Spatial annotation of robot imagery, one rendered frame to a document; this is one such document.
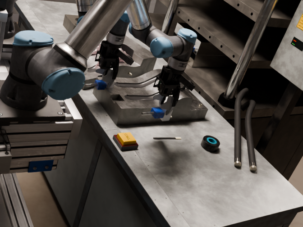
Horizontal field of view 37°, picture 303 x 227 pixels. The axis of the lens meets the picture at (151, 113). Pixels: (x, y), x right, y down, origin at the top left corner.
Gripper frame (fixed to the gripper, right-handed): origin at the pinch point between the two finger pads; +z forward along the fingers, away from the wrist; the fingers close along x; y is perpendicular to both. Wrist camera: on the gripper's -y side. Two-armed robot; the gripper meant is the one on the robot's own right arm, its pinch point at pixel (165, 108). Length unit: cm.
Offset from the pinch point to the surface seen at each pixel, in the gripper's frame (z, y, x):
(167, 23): 3, -63, -97
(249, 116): 6, -52, 1
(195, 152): 15.1, -13.8, 12.5
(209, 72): 16, -76, -58
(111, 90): 6.1, 12.2, -24.4
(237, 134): 8.5, -36.8, 11.8
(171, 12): -5, -63, -97
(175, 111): 9.0, -15.3, -10.0
